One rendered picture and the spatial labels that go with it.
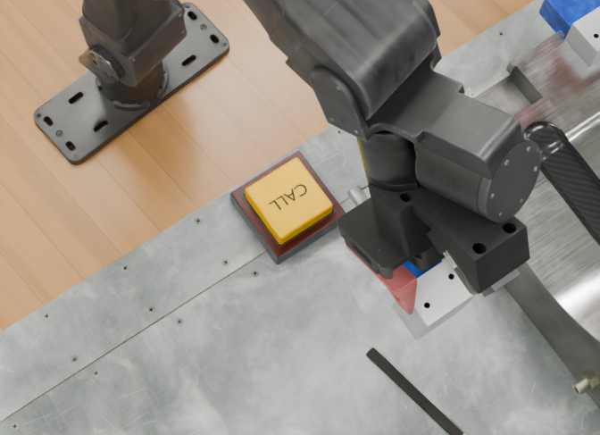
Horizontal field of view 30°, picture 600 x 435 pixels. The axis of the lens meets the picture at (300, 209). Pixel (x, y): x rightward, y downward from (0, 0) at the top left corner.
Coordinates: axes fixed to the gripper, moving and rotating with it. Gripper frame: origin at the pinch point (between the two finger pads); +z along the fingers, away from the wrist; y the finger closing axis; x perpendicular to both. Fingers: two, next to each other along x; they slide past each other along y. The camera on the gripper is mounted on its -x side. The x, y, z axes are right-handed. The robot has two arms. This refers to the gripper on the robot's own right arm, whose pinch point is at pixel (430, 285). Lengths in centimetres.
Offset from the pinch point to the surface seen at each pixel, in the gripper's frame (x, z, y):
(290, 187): 20.1, 2.8, -1.5
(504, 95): 14.8, 2.3, 19.8
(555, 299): -2.4, 8.7, 10.2
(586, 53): 11.4, -0.4, 26.8
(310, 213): 17.3, 4.2, -1.4
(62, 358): 21.1, 6.8, -27.1
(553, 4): 16.2, -3.1, 27.3
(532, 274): 0.5, 7.9, 10.2
